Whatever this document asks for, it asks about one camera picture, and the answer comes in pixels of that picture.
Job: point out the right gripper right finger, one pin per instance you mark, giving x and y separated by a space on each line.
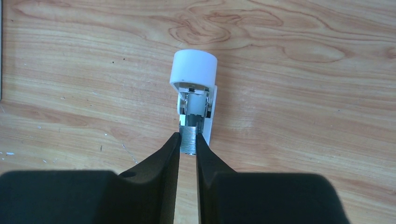
229 197

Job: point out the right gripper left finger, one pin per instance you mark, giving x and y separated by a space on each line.
143 194

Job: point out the silver staple strip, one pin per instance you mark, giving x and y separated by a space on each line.
188 138

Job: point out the small white stapler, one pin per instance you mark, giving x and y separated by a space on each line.
193 76

